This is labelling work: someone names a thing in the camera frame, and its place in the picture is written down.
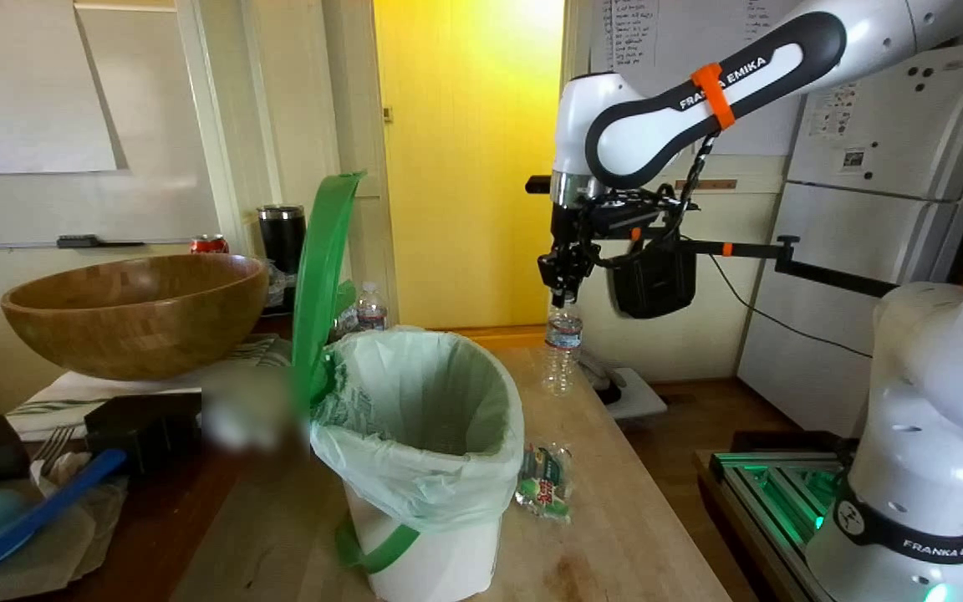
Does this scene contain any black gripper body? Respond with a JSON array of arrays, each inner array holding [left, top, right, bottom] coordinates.
[[537, 192, 662, 290]]

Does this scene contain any small clear water bottle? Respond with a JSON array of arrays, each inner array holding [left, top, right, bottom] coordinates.
[[546, 301, 583, 390]]

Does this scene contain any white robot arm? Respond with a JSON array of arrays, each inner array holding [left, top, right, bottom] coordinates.
[[537, 0, 963, 602]]

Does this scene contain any green bin liner bag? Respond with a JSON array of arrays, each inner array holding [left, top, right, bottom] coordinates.
[[304, 328, 526, 531]]

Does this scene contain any green bin lid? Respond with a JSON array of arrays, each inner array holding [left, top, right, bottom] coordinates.
[[290, 170, 362, 417]]

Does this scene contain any white compost bin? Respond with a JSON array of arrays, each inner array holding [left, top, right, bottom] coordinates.
[[337, 492, 503, 602]]

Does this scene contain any crumpled green plastic wrapper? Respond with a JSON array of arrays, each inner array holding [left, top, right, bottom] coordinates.
[[515, 446, 572, 523]]

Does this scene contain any black travel mug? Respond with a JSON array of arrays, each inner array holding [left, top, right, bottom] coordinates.
[[257, 206, 304, 273]]

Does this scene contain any green lit control box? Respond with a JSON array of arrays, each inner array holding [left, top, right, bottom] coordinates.
[[700, 451, 847, 602]]

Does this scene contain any red soda can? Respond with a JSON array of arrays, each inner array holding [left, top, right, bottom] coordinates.
[[190, 235, 232, 254]]

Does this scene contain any large wooden bowl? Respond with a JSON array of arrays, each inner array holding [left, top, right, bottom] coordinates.
[[0, 254, 269, 380]]

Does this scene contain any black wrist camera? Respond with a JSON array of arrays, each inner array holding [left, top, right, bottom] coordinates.
[[606, 240, 697, 318]]

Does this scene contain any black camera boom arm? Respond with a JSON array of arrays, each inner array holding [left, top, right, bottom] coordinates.
[[680, 232, 898, 301]]

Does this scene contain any blue handled brush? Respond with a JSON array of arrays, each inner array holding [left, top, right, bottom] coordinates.
[[0, 396, 206, 566]]

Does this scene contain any wall whiteboard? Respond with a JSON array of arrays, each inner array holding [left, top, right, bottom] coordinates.
[[0, 0, 117, 173]]

